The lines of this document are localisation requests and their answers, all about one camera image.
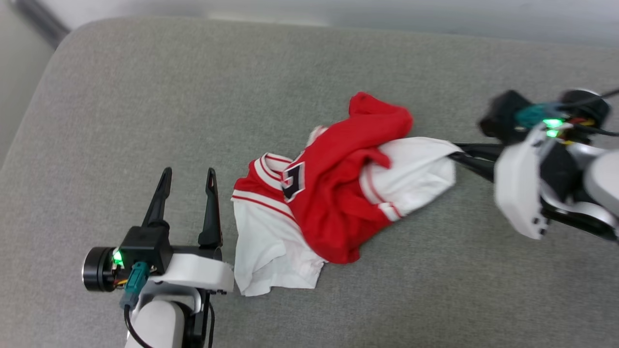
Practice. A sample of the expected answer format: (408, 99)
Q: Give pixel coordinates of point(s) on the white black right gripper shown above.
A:
(520, 188)

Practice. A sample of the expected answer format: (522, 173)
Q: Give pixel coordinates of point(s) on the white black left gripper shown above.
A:
(198, 273)

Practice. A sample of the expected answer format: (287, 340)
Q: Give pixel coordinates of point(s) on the red and white basketball jersey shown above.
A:
(333, 203)

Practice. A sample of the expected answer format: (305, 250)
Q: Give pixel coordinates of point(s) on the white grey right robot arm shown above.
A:
(604, 179)

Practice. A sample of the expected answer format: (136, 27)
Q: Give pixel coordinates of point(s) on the grey fabric sofa cushion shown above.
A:
(121, 121)

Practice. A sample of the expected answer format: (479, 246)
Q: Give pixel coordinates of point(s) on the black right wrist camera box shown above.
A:
(500, 116)

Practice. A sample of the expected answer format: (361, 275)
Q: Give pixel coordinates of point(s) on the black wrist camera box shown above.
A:
(500, 116)
(145, 244)

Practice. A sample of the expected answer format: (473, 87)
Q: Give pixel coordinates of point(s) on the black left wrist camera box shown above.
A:
(145, 244)

